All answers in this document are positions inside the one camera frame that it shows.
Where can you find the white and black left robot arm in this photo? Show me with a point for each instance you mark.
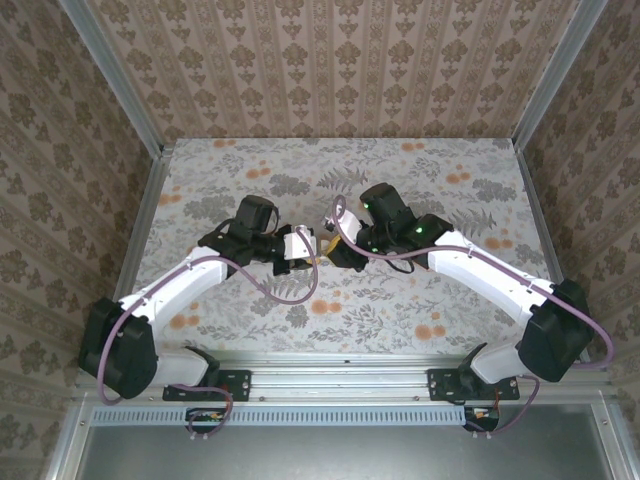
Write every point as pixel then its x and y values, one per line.
pixel 175 280

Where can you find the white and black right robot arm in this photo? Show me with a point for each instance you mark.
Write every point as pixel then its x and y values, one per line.
pixel 490 270

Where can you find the floral patterned tablecloth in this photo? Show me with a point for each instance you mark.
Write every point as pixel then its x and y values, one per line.
pixel 300 165

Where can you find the grey metal sheet panel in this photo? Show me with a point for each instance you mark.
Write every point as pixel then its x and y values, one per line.
pixel 350 455

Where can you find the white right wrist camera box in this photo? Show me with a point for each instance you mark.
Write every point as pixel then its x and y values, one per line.
pixel 347 222

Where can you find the aluminium table side rail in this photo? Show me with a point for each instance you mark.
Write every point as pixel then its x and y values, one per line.
pixel 144 225
pixel 536 200

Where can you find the aluminium mounting rail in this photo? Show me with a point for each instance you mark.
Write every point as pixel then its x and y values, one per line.
pixel 340 380

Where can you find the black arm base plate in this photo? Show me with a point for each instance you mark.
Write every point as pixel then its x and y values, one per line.
pixel 240 385
pixel 440 385

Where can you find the aluminium frame post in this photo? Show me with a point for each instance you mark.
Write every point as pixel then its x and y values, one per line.
pixel 121 85
pixel 556 75

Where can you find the aluminium lower frame rail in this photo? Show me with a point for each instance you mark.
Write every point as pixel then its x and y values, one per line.
pixel 612 440
pixel 72 440

